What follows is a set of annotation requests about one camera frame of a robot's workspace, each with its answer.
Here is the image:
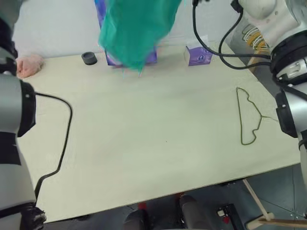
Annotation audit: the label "grey round bin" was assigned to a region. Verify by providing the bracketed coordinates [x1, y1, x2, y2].
[229, 18, 273, 56]

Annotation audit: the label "small purple box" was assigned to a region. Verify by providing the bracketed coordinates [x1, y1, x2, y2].
[184, 46, 213, 67]

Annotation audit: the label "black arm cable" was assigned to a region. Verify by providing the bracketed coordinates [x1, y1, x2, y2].
[34, 92, 73, 199]
[219, 8, 273, 70]
[191, 0, 272, 61]

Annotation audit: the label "olive green wire hanger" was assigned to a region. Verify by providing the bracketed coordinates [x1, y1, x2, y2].
[236, 87, 280, 146]

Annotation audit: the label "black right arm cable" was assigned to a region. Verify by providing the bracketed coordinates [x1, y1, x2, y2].
[191, 0, 272, 61]
[219, 8, 273, 70]

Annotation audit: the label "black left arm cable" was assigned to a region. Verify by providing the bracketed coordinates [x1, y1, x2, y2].
[34, 92, 73, 199]

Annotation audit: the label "person's bare hand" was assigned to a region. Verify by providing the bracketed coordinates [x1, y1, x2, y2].
[15, 54, 45, 78]

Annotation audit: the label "tall purple box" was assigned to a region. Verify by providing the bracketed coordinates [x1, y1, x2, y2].
[95, 0, 158, 67]

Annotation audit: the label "black round puck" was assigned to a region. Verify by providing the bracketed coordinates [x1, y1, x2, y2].
[81, 51, 97, 65]

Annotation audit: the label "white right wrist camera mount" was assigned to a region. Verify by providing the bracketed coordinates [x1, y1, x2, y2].
[230, 0, 303, 50]

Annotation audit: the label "dark rounded shape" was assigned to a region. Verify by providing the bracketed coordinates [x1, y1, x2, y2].
[179, 195, 207, 230]
[123, 208, 150, 230]

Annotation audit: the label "wooden stand frame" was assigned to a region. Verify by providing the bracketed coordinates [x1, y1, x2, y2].
[242, 179, 307, 230]

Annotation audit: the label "bundle of wire hangers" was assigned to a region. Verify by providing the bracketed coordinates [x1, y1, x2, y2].
[241, 23, 271, 53]

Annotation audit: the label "teal green shorts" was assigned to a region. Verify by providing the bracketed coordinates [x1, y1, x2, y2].
[98, 0, 184, 78]

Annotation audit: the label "black bracket with red tag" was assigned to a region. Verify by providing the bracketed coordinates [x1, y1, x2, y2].
[217, 203, 248, 230]

